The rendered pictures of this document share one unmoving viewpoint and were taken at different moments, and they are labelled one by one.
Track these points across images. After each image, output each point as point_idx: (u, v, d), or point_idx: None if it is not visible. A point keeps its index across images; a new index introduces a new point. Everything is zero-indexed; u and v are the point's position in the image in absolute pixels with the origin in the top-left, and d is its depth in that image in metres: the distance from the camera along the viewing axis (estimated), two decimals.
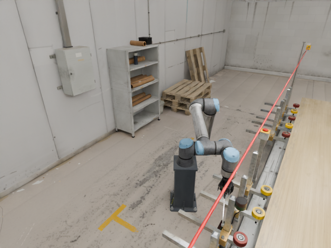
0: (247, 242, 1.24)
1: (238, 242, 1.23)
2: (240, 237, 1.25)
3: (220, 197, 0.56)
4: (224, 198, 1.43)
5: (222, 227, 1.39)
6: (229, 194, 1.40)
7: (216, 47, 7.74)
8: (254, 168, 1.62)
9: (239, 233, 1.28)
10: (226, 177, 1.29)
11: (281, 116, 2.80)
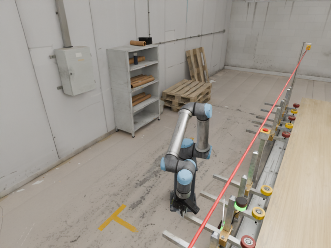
0: (254, 246, 1.22)
1: (246, 246, 1.21)
2: (248, 241, 1.23)
3: (220, 197, 0.56)
4: (182, 217, 1.48)
5: (222, 227, 1.39)
6: (181, 215, 1.44)
7: (216, 47, 7.74)
8: (254, 168, 1.62)
9: (246, 237, 1.26)
10: None
11: (281, 116, 2.80)
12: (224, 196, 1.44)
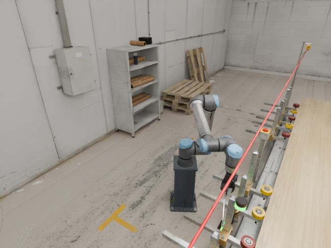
0: (254, 246, 1.22)
1: (246, 246, 1.21)
2: (248, 241, 1.23)
3: (220, 197, 0.56)
4: (226, 194, 1.48)
5: (222, 227, 1.39)
6: None
7: (216, 47, 7.74)
8: (254, 168, 1.62)
9: (246, 237, 1.26)
10: None
11: (281, 116, 2.80)
12: (224, 196, 1.44)
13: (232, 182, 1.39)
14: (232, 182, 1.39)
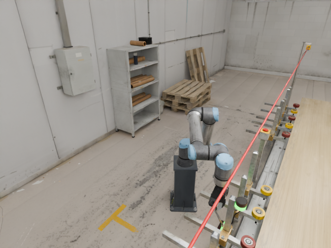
0: (254, 246, 1.22)
1: (246, 246, 1.21)
2: (248, 241, 1.23)
3: (220, 197, 0.56)
4: (215, 208, 1.31)
5: (222, 226, 1.40)
6: None
7: (216, 47, 7.74)
8: (254, 168, 1.62)
9: (246, 237, 1.26)
10: None
11: (281, 116, 2.80)
12: (215, 211, 1.30)
13: (222, 196, 1.22)
14: (222, 197, 1.22)
